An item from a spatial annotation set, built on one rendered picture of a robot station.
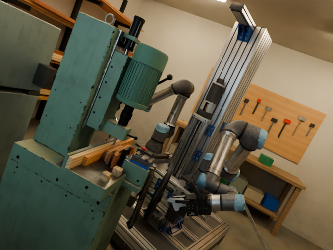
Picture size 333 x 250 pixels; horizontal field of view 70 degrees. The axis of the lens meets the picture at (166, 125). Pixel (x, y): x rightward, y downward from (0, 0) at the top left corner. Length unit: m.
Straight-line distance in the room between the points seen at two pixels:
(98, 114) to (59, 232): 0.61
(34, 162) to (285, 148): 3.85
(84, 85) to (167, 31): 3.83
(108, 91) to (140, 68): 0.21
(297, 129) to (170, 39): 2.77
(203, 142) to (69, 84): 1.11
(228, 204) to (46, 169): 0.88
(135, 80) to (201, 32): 3.67
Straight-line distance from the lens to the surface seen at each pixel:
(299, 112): 4.47
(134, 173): 1.20
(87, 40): 1.32
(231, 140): 1.39
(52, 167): 1.31
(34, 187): 1.40
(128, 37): 1.31
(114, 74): 1.27
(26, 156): 1.39
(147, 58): 1.20
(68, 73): 1.35
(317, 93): 4.56
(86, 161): 1.13
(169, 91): 1.96
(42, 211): 1.41
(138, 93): 1.21
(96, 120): 1.31
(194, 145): 1.89
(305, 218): 4.79
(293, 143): 4.47
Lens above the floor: 1.39
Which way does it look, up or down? 10 degrees down
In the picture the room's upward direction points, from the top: 25 degrees clockwise
